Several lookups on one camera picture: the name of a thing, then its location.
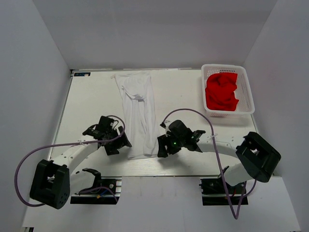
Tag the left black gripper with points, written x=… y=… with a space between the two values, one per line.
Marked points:
x=121 y=142

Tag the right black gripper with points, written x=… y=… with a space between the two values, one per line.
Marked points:
x=163 y=140

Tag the white t shirt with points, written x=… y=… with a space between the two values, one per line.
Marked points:
x=138 y=104

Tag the red t shirt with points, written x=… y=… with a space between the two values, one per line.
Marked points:
x=220 y=91

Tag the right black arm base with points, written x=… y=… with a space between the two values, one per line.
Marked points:
x=213 y=192

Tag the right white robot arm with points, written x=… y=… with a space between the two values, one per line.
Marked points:
x=257 y=158

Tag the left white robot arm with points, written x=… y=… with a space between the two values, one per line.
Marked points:
x=57 y=179

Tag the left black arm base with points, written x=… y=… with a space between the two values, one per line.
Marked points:
x=106 y=192

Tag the blue table label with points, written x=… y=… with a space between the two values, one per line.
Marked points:
x=82 y=74

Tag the white plastic basket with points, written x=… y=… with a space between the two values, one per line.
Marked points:
x=243 y=92

